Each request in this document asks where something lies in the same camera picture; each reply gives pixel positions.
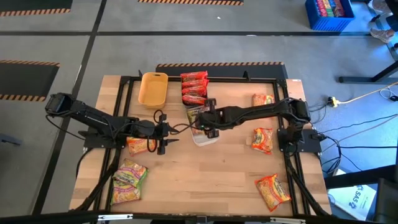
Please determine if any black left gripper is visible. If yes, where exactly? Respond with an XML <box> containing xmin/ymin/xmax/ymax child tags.
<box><xmin>136</xmin><ymin>114</ymin><xmax>180</xmax><ymax>156</ymax></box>

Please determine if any white cable coil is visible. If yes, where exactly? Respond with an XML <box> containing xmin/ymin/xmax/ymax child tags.
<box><xmin>379</xmin><ymin>86</ymin><xmax>398</xmax><ymax>102</ymax></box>

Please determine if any white plastic bin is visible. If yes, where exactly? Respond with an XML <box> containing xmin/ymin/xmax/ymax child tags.
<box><xmin>185</xmin><ymin>105</ymin><xmax>219</xmax><ymax>147</ymax></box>

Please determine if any orange Saucy Noods packet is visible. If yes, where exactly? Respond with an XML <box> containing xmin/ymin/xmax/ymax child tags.
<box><xmin>181</xmin><ymin>78</ymin><xmax>210</xmax><ymax>88</ymax></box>
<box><xmin>180</xmin><ymin>70</ymin><xmax>208</xmax><ymax>82</ymax></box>
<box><xmin>181</xmin><ymin>85</ymin><xmax>208</xmax><ymax>96</ymax></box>
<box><xmin>182</xmin><ymin>94</ymin><xmax>209</xmax><ymax>106</ymax></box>

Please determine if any black desk leg frame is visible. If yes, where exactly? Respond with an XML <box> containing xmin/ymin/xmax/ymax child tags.
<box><xmin>338</xmin><ymin>0</ymin><xmax>398</xmax><ymax>84</ymax></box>

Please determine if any orange chicken ramen packet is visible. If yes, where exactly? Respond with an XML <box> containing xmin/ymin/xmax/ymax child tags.
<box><xmin>247</xmin><ymin>126</ymin><xmax>274</xmax><ymax>156</ymax></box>
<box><xmin>126</xmin><ymin>136</ymin><xmax>157</xmax><ymax>157</ymax></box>
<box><xmin>254</xmin><ymin>173</ymin><xmax>292</xmax><ymax>213</ymax></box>
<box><xmin>251</xmin><ymin>93</ymin><xmax>275</xmax><ymax>107</ymax></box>

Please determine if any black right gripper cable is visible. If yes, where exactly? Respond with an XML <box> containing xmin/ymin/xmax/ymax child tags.
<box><xmin>169</xmin><ymin>122</ymin><xmax>200</xmax><ymax>135</ymax></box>

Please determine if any black crossbar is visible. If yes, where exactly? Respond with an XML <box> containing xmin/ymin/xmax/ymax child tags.
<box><xmin>0</xmin><ymin>210</ymin><xmax>398</xmax><ymax>224</ymax></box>

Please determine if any black aluminium table frame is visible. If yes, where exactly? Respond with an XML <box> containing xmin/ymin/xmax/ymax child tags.
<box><xmin>70</xmin><ymin>70</ymin><xmax>332</xmax><ymax>218</ymax></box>

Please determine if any yellow plastic bin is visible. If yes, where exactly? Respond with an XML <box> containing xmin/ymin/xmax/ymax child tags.
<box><xmin>137</xmin><ymin>72</ymin><xmax>169</xmax><ymax>109</ymax></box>

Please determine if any dark grey box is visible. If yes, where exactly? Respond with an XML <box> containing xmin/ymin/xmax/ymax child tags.
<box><xmin>374</xmin><ymin>177</ymin><xmax>398</xmax><ymax>224</ymax></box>

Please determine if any person's shoe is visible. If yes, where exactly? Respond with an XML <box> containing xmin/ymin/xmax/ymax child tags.
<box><xmin>369</xmin><ymin>27</ymin><xmax>396</xmax><ymax>44</ymax></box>
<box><xmin>368</xmin><ymin>0</ymin><xmax>391</xmax><ymax>14</ymax></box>

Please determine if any black hazard-striped floor mat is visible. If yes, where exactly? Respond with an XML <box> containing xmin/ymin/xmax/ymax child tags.
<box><xmin>0</xmin><ymin>59</ymin><xmax>61</xmax><ymax>103</ymax></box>
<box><xmin>155</xmin><ymin>61</ymin><xmax>289</xmax><ymax>80</ymax></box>
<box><xmin>136</xmin><ymin>0</ymin><xmax>245</xmax><ymax>6</ymax></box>
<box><xmin>0</xmin><ymin>0</ymin><xmax>73</xmax><ymax>17</ymax></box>

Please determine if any dark grey floor object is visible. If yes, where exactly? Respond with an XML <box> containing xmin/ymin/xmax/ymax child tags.
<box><xmin>0</xmin><ymin>133</ymin><xmax>23</xmax><ymax>147</ymax></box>

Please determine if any blue plastic crate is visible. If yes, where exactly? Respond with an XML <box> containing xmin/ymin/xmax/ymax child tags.
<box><xmin>304</xmin><ymin>0</ymin><xmax>356</xmax><ymax>32</ymax></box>

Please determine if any cream extension cable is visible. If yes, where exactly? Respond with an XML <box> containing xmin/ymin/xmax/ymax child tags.
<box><xmin>338</xmin><ymin>81</ymin><xmax>398</xmax><ymax>105</ymax></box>

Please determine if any dark red box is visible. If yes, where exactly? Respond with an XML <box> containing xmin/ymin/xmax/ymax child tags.
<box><xmin>333</xmin><ymin>0</ymin><xmax>346</xmax><ymax>18</ymax></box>

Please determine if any dark grey plastic bin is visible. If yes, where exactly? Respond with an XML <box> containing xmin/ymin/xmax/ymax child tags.
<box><xmin>180</xmin><ymin>74</ymin><xmax>210</xmax><ymax>110</ymax></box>

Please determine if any green yellow box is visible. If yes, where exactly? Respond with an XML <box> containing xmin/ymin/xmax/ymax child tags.
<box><xmin>325</xmin><ymin>0</ymin><xmax>336</xmax><ymax>18</ymax></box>

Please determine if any silver metal bracket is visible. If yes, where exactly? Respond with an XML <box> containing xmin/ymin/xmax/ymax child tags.
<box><xmin>269</xmin><ymin>217</ymin><xmax>307</xmax><ymax>224</ymax></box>
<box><xmin>97</xmin><ymin>213</ymin><xmax>134</xmax><ymax>222</ymax></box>

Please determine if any black floor cable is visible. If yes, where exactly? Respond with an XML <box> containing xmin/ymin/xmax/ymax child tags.
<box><xmin>320</xmin><ymin>135</ymin><xmax>398</xmax><ymax>150</ymax></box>
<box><xmin>318</xmin><ymin>113</ymin><xmax>398</xmax><ymax>134</ymax></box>

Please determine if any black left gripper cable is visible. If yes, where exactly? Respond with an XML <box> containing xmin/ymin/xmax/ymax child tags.
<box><xmin>152</xmin><ymin>109</ymin><xmax>168</xmax><ymax>124</ymax></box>

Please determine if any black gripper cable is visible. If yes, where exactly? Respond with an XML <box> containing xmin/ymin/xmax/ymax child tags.
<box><xmin>169</xmin><ymin>122</ymin><xmax>200</xmax><ymax>135</ymax></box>
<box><xmin>152</xmin><ymin>109</ymin><xmax>168</xmax><ymax>124</ymax></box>

